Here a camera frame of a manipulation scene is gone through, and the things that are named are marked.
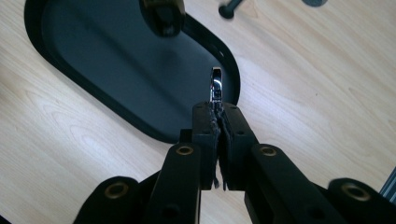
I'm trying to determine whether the black key holder with tray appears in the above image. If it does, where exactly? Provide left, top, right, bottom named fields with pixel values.
left=23, top=0, right=246, bottom=145

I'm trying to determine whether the metal floor rail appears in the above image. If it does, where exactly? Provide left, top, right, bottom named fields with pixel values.
left=378, top=166, right=396, bottom=204

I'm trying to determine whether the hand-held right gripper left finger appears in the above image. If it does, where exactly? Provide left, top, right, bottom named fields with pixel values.
left=141, top=101, right=220, bottom=224

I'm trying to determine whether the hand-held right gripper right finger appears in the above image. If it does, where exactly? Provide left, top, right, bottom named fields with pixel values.
left=221, top=102, right=344, bottom=224

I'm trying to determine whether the small grey round disc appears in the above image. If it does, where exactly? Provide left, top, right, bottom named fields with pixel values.
left=301, top=0, right=329, bottom=7

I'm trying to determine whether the black car key fob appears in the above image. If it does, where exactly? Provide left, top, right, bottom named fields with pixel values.
left=138, top=0, right=187, bottom=38

